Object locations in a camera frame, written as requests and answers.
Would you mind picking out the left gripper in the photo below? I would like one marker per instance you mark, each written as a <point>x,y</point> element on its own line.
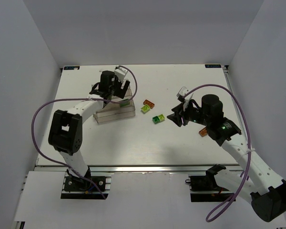
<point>108,90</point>

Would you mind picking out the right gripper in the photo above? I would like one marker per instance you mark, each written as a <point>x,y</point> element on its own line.
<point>182,114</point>

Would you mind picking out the green 2x4 lego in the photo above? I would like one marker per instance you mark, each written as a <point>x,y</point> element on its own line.
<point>125,102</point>

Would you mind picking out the lime small lego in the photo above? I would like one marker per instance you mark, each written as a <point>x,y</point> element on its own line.
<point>161,117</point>

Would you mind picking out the dark green 2x2 lego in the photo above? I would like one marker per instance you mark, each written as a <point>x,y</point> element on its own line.
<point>156,119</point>

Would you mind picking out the orange lego plate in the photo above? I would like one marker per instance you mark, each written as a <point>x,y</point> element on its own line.
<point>149,103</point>

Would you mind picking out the lime green 2x2 lego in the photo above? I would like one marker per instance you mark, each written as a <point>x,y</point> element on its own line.
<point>145,108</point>

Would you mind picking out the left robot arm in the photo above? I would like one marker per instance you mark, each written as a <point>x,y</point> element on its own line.
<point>66,128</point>

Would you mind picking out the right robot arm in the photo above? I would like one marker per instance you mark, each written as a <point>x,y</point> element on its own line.
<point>263,188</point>

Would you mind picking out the orange lego with green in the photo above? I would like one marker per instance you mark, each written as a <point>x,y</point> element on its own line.
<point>203,132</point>

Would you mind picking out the table corner label right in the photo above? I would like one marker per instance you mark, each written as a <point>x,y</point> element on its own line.
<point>213,66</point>

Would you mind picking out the table corner label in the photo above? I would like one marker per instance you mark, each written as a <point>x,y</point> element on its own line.
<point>213,66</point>
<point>71,68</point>

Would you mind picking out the table corner label left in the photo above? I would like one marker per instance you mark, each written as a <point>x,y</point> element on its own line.
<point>71,68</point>

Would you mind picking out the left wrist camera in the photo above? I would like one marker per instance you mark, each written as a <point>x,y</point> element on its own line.
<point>120,72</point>

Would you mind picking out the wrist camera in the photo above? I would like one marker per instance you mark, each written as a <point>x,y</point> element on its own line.
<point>184,94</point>
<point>120,72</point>

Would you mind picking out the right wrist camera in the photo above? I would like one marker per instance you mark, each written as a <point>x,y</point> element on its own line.
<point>184,94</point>

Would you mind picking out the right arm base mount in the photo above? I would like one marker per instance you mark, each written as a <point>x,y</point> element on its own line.
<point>205,189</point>

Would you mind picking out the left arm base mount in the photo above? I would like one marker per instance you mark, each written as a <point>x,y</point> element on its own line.
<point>76,188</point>

